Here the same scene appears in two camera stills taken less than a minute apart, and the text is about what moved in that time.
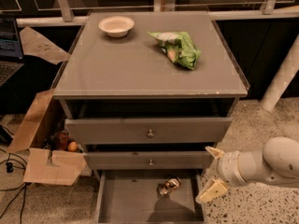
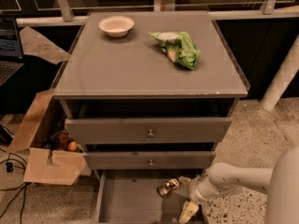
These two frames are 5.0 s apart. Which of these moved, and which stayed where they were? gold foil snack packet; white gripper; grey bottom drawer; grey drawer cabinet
Moved: white gripper
Stayed: gold foil snack packet; grey drawer cabinet; grey bottom drawer
